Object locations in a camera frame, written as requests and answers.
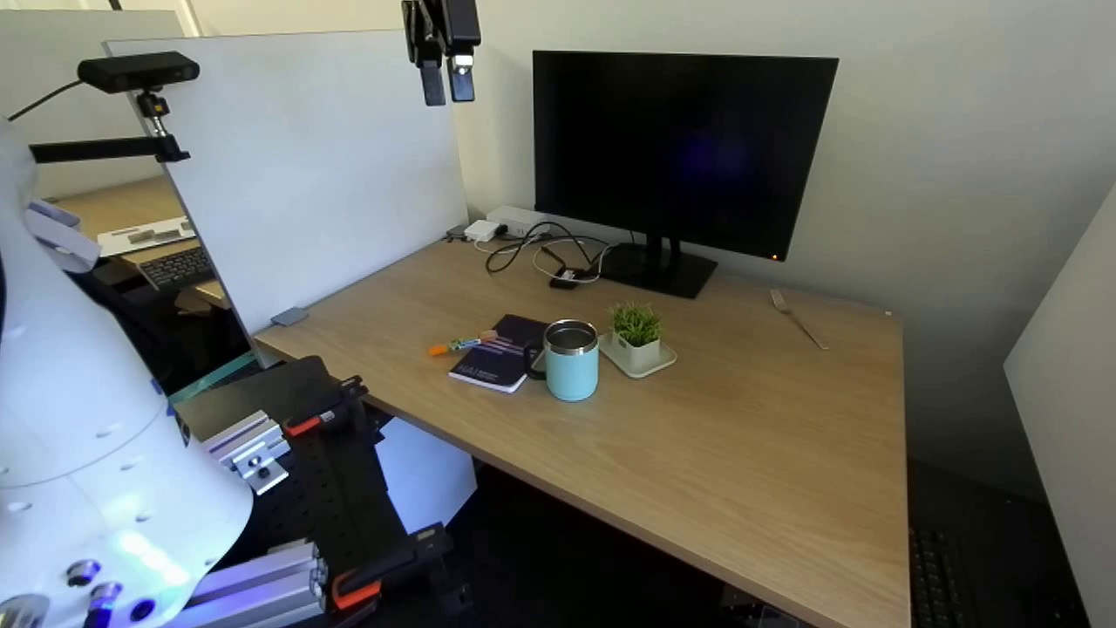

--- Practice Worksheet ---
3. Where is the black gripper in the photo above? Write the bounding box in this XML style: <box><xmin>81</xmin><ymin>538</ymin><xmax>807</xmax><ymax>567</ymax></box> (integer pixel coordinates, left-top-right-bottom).
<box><xmin>401</xmin><ymin>0</ymin><xmax>485</xmax><ymax>108</ymax></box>

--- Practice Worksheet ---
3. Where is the light green thermos cup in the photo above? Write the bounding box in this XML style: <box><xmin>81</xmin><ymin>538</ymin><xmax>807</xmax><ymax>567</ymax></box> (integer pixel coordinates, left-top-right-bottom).
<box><xmin>542</xmin><ymin>317</ymin><xmax>603</xmax><ymax>407</ymax></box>

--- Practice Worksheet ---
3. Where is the white power strip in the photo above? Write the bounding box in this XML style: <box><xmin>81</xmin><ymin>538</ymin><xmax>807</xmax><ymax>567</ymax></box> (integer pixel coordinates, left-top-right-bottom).
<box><xmin>460</xmin><ymin>204</ymin><xmax>550</xmax><ymax>247</ymax></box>

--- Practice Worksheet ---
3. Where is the white board panel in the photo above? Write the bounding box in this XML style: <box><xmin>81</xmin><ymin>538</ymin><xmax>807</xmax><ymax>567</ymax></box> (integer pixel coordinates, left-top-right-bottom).
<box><xmin>106</xmin><ymin>26</ymin><xmax>471</xmax><ymax>339</ymax></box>

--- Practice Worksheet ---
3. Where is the black computer monitor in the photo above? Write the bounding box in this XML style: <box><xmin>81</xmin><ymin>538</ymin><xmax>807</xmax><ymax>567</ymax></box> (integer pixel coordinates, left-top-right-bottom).
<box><xmin>530</xmin><ymin>50</ymin><xmax>839</xmax><ymax>264</ymax></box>

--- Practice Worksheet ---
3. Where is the orange marker pen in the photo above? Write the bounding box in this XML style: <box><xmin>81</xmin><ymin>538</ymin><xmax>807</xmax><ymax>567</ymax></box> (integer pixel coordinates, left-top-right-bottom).
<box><xmin>426</xmin><ymin>336</ymin><xmax>499</xmax><ymax>361</ymax></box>

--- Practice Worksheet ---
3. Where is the dark notebook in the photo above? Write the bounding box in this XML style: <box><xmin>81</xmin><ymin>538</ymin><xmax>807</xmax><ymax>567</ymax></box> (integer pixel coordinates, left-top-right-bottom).
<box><xmin>445</xmin><ymin>310</ymin><xmax>550</xmax><ymax>399</ymax></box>

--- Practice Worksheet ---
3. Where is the black monitor stand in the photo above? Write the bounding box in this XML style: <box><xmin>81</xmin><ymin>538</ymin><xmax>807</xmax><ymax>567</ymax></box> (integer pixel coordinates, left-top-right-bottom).
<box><xmin>601</xmin><ymin>230</ymin><xmax>717</xmax><ymax>301</ymax></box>

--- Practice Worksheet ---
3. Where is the small green potted plant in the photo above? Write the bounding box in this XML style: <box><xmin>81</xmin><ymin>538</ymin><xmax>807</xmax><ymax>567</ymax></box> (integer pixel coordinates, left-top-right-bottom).
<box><xmin>610</xmin><ymin>303</ymin><xmax>665</xmax><ymax>374</ymax></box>

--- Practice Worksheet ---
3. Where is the black background keyboard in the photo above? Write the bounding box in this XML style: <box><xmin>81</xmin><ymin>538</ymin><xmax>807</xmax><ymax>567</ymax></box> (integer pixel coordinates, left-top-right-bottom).
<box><xmin>136</xmin><ymin>245</ymin><xmax>218</xmax><ymax>292</ymax></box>

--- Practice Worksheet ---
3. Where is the white flat box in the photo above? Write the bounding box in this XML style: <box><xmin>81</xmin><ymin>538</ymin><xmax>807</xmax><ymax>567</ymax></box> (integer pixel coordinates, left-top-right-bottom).
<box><xmin>96</xmin><ymin>211</ymin><xmax>194</xmax><ymax>262</ymax></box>

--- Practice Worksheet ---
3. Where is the white square plant tray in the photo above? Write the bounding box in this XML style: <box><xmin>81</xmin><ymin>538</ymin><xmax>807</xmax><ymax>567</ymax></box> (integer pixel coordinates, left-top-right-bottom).
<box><xmin>601</xmin><ymin>330</ymin><xmax>680</xmax><ymax>382</ymax></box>

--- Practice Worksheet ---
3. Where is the small orange black clamp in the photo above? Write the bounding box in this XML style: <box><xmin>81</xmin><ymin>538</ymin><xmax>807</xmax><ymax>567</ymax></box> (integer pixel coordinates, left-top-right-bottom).
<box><xmin>283</xmin><ymin>375</ymin><xmax>373</xmax><ymax>442</ymax></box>

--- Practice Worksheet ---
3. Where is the white paper sheet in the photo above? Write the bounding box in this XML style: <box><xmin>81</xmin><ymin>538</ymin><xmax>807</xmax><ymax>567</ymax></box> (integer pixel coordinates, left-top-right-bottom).
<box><xmin>373</xmin><ymin>414</ymin><xmax>481</xmax><ymax>538</ymax></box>

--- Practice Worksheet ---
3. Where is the short aluminium extrusion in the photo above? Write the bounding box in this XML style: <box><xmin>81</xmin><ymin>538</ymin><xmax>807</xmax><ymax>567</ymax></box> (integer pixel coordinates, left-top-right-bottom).
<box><xmin>197</xmin><ymin>407</ymin><xmax>293</xmax><ymax>500</ymax></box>

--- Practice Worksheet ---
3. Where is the large orange black clamp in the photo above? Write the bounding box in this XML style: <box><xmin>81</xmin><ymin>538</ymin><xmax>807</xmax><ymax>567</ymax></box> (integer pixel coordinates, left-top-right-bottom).
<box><xmin>329</xmin><ymin>522</ymin><xmax>458</xmax><ymax>616</ymax></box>

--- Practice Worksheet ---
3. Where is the long aluminium extrusion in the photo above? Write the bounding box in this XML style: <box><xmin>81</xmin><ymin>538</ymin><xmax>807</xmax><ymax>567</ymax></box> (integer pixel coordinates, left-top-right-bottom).
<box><xmin>161</xmin><ymin>532</ymin><xmax>335</xmax><ymax>628</ymax></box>

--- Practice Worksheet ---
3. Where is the white side panel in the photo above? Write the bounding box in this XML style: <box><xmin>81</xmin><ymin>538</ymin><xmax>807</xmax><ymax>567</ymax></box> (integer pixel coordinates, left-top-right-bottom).
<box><xmin>1002</xmin><ymin>186</ymin><xmax>1116</xmax><ymax>628</ymax></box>

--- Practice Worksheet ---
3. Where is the black desk cable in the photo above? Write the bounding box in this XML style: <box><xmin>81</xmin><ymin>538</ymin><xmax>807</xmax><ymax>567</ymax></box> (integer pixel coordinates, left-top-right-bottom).
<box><xmin>481</xmin><ymin>215</ymin><xmax>608</xmax><ymax>292</ymax></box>

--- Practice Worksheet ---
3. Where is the black stereo camera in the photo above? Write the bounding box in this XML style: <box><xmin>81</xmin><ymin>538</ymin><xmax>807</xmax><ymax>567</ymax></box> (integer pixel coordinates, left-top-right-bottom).
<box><xmin>75</xmin><ymin>50</ymin><xmax>201</xmax><ymax>98</ymax></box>

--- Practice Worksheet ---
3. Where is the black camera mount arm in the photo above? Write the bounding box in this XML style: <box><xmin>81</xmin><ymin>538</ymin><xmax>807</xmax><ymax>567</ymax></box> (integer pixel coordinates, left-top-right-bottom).
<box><xmin>28</xmin><ymin>87</ymin><xmax>190</xmax><ymax>167</ymax></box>

